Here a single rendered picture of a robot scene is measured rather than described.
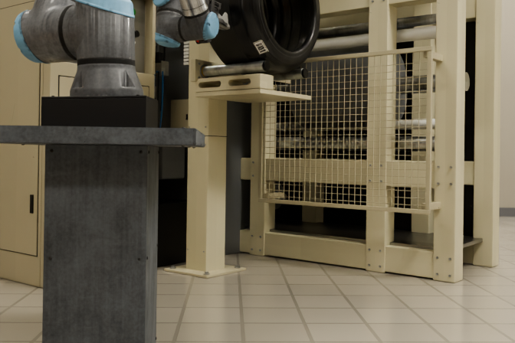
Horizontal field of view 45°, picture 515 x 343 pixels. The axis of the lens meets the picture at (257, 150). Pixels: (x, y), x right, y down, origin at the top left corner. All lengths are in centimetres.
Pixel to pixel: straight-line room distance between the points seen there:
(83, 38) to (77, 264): 57
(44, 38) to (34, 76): 92
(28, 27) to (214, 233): 143
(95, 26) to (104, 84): 15
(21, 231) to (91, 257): 116
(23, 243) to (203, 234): 76
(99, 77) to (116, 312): 59
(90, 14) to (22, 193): 122
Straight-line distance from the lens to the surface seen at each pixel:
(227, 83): 263
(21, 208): 275
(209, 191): 284
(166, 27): 226
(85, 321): 165
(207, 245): 286
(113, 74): 165
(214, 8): 246
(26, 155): 271
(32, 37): 181
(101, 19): 167
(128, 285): 161
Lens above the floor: 54
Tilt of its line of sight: level
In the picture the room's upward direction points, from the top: 1 degrees clockwise
